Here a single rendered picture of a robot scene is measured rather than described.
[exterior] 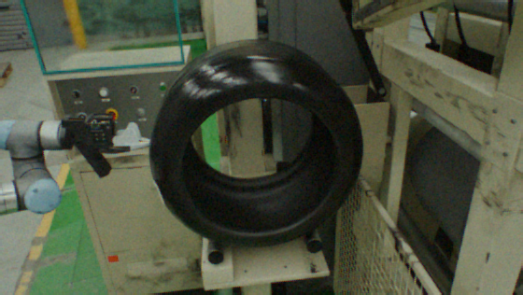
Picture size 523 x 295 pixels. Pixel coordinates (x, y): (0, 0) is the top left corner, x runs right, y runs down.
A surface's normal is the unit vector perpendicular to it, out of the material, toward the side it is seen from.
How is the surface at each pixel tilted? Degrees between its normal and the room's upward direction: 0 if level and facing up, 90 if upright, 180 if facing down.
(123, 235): 90
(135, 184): 90
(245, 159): 90
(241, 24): 90
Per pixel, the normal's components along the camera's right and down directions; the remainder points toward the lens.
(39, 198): 0.62, 0.33
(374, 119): 0.11, 0.44
